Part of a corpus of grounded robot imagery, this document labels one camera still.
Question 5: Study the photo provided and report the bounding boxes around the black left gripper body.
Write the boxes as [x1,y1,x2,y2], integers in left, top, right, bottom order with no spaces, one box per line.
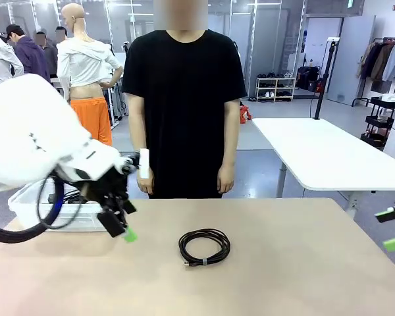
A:
[85,172,130,211]

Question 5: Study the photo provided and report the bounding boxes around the black cable coil grey strap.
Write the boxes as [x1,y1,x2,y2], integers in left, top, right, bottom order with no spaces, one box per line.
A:
[178,229,232,268]

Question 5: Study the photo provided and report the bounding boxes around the person's right forearm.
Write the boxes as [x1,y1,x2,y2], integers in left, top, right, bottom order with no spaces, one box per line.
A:
[130,121,147,152]

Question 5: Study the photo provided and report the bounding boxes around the person's left forearm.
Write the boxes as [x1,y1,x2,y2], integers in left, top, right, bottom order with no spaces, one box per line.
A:
[221,128,238,167]

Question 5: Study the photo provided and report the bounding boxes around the person's right hand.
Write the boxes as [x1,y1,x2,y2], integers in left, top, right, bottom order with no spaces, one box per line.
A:
[137,177,155,195]

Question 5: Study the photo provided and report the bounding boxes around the person's left hand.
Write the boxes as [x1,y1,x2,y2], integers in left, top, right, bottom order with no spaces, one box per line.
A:
[217,164,235,194]

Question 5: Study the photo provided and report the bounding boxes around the clear plastic storage bin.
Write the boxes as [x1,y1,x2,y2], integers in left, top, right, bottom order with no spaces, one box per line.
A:
[7,179,109,232]

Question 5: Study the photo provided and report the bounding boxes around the large white table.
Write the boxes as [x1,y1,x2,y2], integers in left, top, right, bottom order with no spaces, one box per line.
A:
[251,117,395,220]

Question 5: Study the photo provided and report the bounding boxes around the black trolley cart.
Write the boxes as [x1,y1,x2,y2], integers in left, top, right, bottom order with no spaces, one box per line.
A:
[360,95,395,149]

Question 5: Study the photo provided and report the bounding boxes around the person in black t-shirt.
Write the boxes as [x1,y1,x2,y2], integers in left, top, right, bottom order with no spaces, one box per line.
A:
[120,0,248,199]

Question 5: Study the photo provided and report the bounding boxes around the mannequin with orange shorts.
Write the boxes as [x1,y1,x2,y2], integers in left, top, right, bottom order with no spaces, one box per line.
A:
[57,3,124,147]

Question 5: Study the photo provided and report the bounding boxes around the person in dark grey shirt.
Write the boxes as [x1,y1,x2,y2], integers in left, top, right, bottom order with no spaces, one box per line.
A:
[35,31,59,80]

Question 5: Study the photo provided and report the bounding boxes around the red orange object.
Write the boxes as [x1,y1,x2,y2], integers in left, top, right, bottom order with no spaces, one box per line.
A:
[238,101,253,124]

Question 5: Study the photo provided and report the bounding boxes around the black pole stand white top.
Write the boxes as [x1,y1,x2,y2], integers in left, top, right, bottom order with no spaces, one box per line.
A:
[311,37,340,120]

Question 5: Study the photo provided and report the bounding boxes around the clothes rack with coats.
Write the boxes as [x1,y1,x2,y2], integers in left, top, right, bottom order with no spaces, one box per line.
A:
[351,37,395,108]

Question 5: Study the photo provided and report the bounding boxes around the person in purple hoodie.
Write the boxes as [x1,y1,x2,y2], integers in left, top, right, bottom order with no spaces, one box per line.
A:
[5,24,52,85]

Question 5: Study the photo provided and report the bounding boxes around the black bags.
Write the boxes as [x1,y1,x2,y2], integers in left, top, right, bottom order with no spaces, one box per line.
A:
[296,65,323,92]

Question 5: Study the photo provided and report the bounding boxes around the white shoe rack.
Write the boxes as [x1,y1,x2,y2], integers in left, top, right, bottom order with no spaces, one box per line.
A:
[255,71,297,103]

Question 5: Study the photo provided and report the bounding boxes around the grey partition panel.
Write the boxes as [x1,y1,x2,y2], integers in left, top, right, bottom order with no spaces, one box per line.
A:
[325,14,376,106]

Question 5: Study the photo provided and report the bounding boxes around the mannequin in pale grey shirt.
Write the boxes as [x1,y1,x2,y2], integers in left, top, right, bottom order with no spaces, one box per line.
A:
[0,15,24,90]

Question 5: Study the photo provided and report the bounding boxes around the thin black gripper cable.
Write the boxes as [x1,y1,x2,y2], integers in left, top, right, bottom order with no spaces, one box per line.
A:
[36,177,86,230]

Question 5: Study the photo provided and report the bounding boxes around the thick black cable hose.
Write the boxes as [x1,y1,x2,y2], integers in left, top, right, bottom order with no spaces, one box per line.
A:
[0,176,66,244]

